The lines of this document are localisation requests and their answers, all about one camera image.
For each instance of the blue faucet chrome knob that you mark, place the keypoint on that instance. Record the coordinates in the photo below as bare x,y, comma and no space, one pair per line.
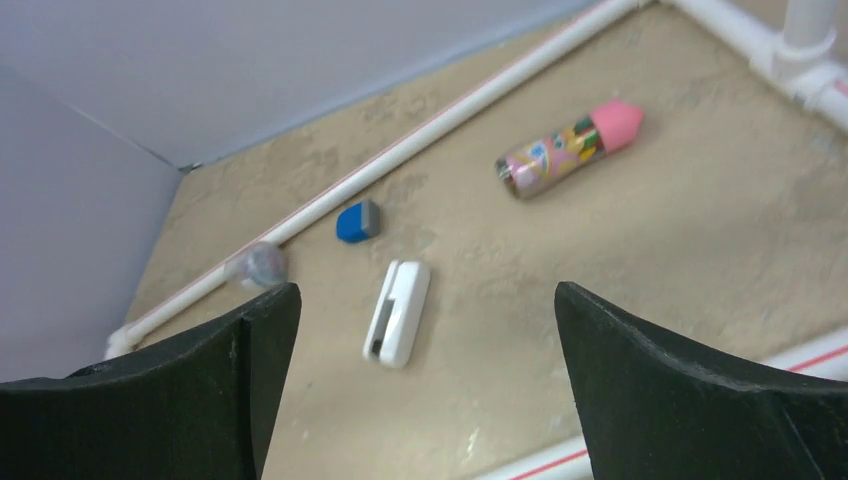
261,265

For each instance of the pink patterned spray can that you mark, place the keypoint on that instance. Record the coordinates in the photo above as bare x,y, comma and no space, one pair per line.
536,166

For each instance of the white PVC pipe frame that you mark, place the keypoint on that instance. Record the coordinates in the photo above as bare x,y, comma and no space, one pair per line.
825,357

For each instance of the white clip sealer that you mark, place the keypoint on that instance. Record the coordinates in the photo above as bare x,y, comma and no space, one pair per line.
394,325

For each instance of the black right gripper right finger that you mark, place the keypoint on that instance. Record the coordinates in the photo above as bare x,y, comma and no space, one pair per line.
654,404

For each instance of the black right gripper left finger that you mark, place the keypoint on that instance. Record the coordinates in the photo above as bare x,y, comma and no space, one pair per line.
201,404

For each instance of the blue grey small block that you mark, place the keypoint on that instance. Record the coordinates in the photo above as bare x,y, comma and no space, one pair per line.
359,222

